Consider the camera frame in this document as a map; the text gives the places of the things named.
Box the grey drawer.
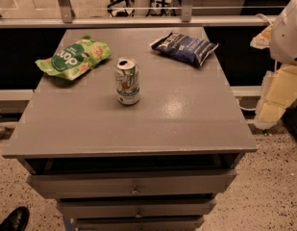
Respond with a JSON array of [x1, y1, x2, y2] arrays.
[[27, 169, 236, 199], [76, 216, 204, 231], [58, 198, 216, 218]]

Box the grey drawer cabinet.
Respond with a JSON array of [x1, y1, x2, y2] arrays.
[[2, 27, 259, 231]]

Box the top grey drawer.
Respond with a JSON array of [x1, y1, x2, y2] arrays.
[[27, 169, 236, 199]]

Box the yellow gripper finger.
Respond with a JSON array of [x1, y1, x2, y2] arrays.
[[254, 64, 297, 130], [250, 25, 272, 49]]

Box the blue chip bag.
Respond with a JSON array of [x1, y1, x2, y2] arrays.
[[150, 32, 218, 68]]

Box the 7up soda can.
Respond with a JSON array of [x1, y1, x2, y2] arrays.
[[114, 57, 140, 105]]

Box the black shoe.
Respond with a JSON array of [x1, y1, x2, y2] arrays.
[[0, 206, 30, 231]]

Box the middle grey drawer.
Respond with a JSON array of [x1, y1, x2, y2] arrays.
[[58, 198, 216, 218]]

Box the bottom grey drawer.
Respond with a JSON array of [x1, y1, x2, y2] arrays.
[[76, 216, 204, 231]]

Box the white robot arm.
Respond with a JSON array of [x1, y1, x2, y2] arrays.
[[250, 0, 297, 130]]

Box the green chip bag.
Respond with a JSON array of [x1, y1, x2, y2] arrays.
[[36, 36, 111, 81]]

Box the metal window rail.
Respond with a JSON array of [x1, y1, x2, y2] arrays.
[[0, 15, 277, 29]]

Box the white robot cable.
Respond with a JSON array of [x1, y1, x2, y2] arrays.
[[237, 98, 261, 113]]

